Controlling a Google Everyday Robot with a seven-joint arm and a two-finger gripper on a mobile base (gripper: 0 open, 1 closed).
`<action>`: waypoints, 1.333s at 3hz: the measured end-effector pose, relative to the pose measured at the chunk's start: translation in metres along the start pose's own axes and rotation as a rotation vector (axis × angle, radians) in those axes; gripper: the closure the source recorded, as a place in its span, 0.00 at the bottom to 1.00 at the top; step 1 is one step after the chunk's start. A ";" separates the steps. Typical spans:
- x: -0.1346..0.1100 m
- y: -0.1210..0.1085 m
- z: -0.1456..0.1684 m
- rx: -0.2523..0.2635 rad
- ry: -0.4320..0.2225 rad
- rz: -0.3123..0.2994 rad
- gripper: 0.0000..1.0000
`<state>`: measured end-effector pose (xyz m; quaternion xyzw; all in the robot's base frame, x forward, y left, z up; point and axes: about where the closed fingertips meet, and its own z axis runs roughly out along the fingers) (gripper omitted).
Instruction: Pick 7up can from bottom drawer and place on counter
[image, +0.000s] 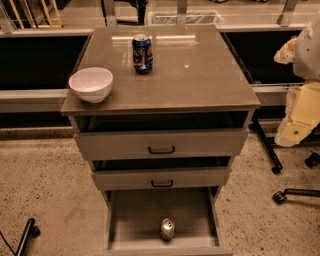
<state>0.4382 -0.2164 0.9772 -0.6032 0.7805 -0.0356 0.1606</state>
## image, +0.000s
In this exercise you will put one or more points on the grey drawer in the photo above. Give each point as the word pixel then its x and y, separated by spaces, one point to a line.
pixel 160 178
pixel 160 144
pixel 135 216

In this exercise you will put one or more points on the top grey drawer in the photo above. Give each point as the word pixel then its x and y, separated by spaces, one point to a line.
pixel 160 144

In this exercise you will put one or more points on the white wire basket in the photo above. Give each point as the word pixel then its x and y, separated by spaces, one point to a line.
pixel 191 18

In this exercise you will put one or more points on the middle grey drawer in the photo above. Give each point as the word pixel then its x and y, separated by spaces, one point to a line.
pixel 160 178

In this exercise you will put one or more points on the silver 7up can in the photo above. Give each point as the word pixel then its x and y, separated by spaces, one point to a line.
pixel 167 229

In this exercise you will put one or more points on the black caster leg right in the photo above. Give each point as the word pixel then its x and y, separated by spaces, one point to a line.
pixel 281 196

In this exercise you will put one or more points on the grey drawer cabinet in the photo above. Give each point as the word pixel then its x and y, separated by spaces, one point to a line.
pixel 195 84

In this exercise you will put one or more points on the blue soda can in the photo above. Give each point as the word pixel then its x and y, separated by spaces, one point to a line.
pixel 142 53

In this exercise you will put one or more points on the black chair leg left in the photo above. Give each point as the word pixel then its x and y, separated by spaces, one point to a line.
pixel 30 231

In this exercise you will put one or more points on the bottom grey drawer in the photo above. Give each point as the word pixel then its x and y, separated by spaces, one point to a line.
pixel 135 216

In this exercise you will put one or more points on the white bowl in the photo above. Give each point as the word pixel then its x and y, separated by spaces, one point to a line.
pixel 92 84

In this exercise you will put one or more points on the wooden rack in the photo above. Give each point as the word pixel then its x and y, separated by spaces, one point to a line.
pixel 25 14

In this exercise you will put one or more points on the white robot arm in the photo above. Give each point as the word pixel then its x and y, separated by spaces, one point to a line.
pixel 302 114

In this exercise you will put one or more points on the black caster wheel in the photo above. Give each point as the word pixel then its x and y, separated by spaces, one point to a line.
pixel 313 160

